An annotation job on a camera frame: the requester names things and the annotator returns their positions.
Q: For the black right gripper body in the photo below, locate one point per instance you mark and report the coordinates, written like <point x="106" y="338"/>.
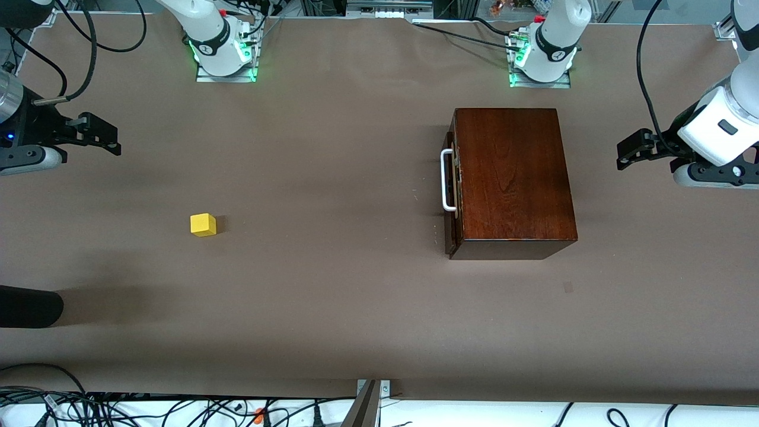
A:
<point x="37" y="128"/>

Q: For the yellow wooden cube block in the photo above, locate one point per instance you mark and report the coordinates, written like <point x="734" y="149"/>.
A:
<point x="203" y="226"/>

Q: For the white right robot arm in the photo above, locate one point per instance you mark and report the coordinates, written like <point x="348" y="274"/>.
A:
<point x="210" y="35"/>

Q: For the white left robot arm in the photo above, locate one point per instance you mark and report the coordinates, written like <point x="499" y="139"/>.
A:
<point x="554" y="41"/>

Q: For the dark brown wooden cabinet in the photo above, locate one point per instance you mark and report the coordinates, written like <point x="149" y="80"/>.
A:
<point x="516" y="178"/>

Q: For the black fabric covered cylinder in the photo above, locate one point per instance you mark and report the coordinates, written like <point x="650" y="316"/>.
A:
<point x="29" y="306"/>

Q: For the brown table cover mat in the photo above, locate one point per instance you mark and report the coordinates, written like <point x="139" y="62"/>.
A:
<point x="296" y="178"/>

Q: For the white power strip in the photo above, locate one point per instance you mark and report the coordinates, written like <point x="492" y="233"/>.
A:
<point x="391" y="14"/>

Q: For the black power plug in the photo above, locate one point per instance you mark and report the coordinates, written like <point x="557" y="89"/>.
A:
<point x="317" y="418"/>

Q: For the dark slanted pole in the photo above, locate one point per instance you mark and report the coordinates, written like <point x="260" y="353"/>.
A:
<point x="363" y="412"/>

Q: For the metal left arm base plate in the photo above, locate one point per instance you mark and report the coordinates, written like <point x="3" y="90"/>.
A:
<point x="563" y="85"/>

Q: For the silver corner bracket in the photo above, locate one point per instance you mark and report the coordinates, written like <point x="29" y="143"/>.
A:
<point x="724" y="31"/>

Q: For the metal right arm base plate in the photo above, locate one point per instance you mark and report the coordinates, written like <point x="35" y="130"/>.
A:
<point x="204" y="77"/>

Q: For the silver metal frame bar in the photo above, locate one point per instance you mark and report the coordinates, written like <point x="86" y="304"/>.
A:
<point x="388" y="5"/>

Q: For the silver metal bracket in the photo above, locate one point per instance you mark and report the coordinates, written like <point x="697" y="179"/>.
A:
<point x="386" y="388"/>

